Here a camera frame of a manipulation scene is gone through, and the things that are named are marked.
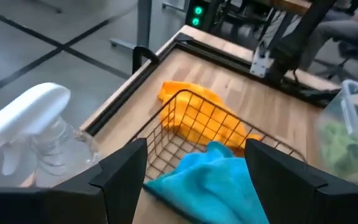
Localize clear plastic bin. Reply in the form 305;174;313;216
316;78;358;191

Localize office chair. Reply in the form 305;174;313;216
313;37;358;80

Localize orange microfiber towel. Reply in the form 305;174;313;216
157;80;264;157

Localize black table clamp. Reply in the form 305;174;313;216
131;45;160;75

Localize black wire basket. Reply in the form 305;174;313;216
128;88;308;224

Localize white arm base bracket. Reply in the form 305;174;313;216
249;42;275;79

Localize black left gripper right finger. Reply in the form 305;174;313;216
244;138;358;224

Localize blue ribbed microfiber towel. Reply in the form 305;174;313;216
144;141;270;224

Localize black box green lights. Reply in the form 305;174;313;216
184;0;214;31

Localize black table edge rail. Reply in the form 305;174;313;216
85;32;334;137

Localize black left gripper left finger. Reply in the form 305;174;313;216
0;138;149;224

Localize green microfiber towel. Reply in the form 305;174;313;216
319;120;358;179

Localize clear spray bottle white trigger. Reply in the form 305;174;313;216
0;82;103;189

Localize person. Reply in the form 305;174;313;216
299;12;358;72

